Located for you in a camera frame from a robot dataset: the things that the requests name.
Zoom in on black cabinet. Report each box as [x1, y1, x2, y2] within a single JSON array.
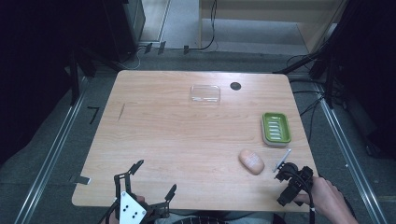
[[101, 0, 147, 63]]

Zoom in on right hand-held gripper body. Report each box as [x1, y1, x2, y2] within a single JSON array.
[[272, 147, 315, 207]]

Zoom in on clear plastic container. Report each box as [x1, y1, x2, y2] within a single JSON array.
[[190, 84, 222, 105]]

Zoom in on black angled floor tape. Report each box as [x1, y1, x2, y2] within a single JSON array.
[[87, 105, 101, 125]]

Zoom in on black floor cables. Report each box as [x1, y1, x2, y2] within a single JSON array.
[[285, 53, 328, 145]]

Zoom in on light wooden shelf unit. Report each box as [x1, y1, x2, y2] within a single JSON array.
[[198, 0, 348, 54]]

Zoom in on white floor cable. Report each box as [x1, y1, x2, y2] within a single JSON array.
[[120, 46, 149, 71]]

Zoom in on green soap dish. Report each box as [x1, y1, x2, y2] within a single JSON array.
[[261, 111, 292, 148]]

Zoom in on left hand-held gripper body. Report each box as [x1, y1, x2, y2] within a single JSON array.
[[105, 189, 171, 224]]

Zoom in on black hanging cable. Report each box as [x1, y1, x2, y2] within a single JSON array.
[[186, 0, 219, 53]]

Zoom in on grey tape strip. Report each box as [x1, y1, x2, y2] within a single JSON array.
[[68, 174, 92, 186]]

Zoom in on metal floor rail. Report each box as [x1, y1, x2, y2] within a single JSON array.
[[317, 83, 389, 224], [12, 77, 90, 224]]

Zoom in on black metal stand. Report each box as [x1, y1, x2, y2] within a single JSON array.
[[64, 46, 125, 107], [272, 18, 347, 110]]

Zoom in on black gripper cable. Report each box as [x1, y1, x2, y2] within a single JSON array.
[[288, 170, 317, 224]]

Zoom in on peach soap bar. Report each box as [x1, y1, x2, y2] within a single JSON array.
[[237, 148, 266, 176]]

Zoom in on person's right hand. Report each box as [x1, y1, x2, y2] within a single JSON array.
[[293, 175, 347, 220]]

